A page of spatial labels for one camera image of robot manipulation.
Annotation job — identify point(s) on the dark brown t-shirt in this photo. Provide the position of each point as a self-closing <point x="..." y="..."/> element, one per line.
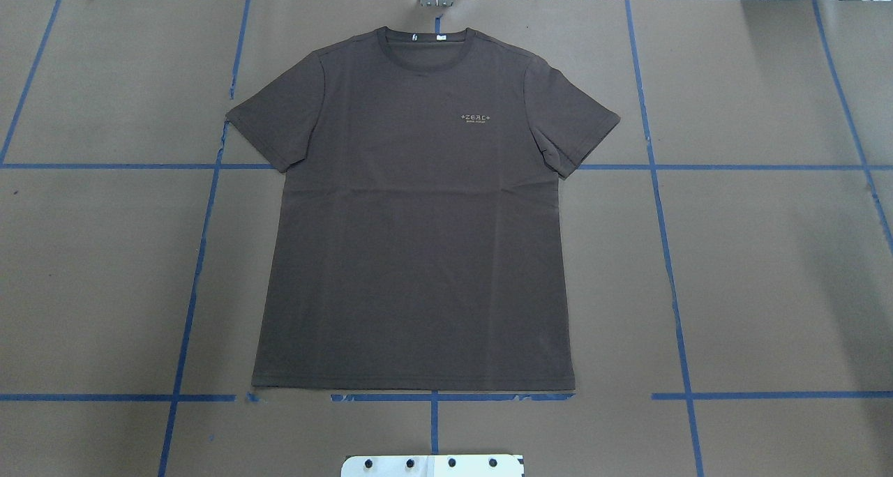
<point x="419" y="241"/>

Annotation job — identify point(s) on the brown paper table cover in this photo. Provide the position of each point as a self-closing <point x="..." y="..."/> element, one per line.
<point x="727" y="248"/>

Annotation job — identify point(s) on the white pedestal base plate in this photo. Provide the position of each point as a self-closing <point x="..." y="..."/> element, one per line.
<point x="434" y="465"/>

